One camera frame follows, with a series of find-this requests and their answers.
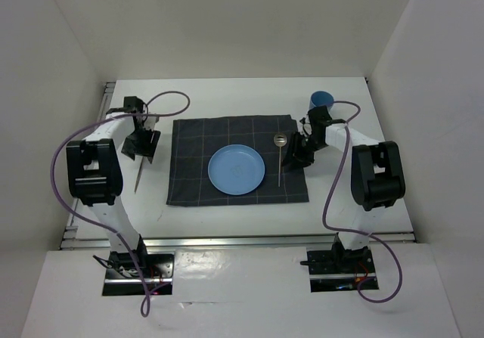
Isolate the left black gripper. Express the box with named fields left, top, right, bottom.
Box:
left=120, top=126, right=160, bottom=162

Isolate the silver fork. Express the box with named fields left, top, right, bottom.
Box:
left=134, top=157, right=145, bottom=194

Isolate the blue plastic plate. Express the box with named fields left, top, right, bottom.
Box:
left=207, top=144, right=265, bottom=196

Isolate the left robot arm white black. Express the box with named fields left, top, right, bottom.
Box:
left=66, top=96, right=160, bottom=277

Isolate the silver spoon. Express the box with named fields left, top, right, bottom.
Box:
left=273, top=132, right=287, bottom=187

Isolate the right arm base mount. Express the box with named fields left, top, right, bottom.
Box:
left=299, top=240, right=379, bottom=293

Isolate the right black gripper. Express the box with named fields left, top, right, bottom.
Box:
left=281, top=131, right=326, bottom=170

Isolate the aluminium table frame rail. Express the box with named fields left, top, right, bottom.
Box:
left=60, top=81, right=416, bottom=252

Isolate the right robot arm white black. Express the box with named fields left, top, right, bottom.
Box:
left=281, top=106, right=405, bottom=271

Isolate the dark grey checked cloth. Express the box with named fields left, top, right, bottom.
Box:
left=166, top=115, right=309, bottom=207

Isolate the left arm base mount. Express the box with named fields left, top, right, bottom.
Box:
left=92, top=253, right=175, bottom=296

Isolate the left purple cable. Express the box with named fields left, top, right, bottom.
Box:
left=50, top=91, right=191, bottom=317

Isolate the blue plastic cup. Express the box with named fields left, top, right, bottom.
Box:
left=309, top=91, right=334, bottom=111

